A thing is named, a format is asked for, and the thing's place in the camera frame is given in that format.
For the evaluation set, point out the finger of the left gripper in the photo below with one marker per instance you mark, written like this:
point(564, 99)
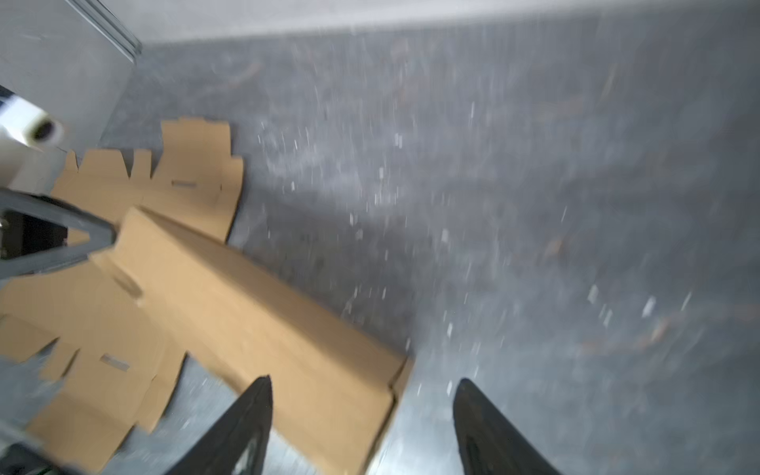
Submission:
point(41, 234)

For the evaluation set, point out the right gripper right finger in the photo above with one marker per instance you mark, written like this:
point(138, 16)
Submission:
point(488, 443)

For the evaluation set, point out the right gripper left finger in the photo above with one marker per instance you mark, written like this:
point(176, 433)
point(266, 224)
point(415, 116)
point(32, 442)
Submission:
point(237, 442)

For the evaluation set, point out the cardboard box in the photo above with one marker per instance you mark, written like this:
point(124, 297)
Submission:
point(117, 367)
point(336, 389)

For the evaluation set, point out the aluminium frame profile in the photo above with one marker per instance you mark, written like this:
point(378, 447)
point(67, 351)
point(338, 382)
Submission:
point(97, 14)

